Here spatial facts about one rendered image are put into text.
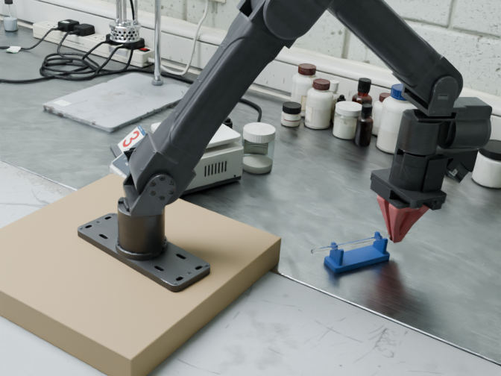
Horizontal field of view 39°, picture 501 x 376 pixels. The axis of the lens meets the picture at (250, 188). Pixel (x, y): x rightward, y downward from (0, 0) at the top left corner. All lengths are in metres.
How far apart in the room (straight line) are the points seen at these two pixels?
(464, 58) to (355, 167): 0.34
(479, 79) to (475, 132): 0.49
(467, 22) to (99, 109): 0.78
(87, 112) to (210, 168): 0.41
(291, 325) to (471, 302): 0.26
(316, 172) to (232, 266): 0.42
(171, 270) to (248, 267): 0.11
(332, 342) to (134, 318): 0.25
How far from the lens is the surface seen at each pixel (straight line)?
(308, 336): 0.92
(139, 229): 0.93
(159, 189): 0.89
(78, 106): 1.57
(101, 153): 1.37
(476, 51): 1.53
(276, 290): 0.99
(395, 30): 0.93
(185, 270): 0.93
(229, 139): 1.22
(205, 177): 1.22
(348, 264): 1.05
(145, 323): 0.86
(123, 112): 1.53
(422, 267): 1.10
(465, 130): 1.04
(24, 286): 0.93
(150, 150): 0.90
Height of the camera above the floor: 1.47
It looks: 27 degrees down
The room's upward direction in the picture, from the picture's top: 4 degrees clockwise
